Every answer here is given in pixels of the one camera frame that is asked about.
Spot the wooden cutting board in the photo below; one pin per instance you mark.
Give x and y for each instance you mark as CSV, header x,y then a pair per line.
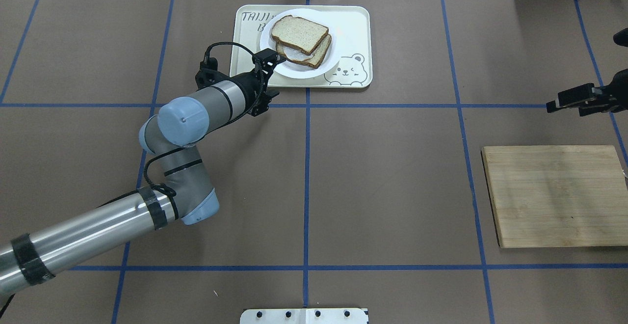
x,y
557,195

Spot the cream bear serving tray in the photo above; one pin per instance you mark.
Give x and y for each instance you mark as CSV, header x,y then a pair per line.
x,y
354,69

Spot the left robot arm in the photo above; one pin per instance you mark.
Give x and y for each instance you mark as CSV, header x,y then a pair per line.
x,y
178,186

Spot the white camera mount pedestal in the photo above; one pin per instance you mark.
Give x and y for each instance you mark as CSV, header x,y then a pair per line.
x,y
305,316

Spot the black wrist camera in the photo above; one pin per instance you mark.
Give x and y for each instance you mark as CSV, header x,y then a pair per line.
x,y
621,38

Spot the bread slice under egg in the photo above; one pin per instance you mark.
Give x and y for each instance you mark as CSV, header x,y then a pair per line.
x,y
313,60

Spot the bread slice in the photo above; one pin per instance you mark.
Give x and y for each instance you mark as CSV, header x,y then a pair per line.
x,y
313,60
299,33

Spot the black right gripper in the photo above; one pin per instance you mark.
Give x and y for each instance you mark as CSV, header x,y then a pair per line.
x,y
604,99

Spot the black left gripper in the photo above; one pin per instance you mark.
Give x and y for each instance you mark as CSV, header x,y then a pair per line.
x,y
248,88

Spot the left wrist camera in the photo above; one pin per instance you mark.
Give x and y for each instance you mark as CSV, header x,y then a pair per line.
x,y
208,73

